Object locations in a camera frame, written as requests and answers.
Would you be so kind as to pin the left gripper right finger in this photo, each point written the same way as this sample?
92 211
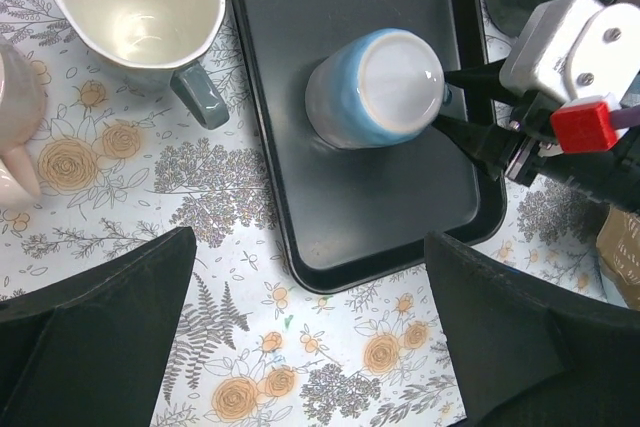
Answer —
526 352

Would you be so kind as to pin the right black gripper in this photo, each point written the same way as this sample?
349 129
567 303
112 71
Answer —
611 177

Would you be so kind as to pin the black rectangular tray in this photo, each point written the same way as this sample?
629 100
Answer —
350 217

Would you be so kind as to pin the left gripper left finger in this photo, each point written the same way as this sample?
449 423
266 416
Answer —
91 350

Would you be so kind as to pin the grey-blue faceted mug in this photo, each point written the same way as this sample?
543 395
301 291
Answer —
156 43

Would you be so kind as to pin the floral table mat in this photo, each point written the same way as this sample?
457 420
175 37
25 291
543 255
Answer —
120 166

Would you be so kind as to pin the brown coffee bag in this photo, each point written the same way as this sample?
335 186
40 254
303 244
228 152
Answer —
617 245

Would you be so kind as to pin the pink mug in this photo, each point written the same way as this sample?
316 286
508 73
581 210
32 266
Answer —
23 106

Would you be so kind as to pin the blue mug white base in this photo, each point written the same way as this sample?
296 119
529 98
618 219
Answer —
381 89

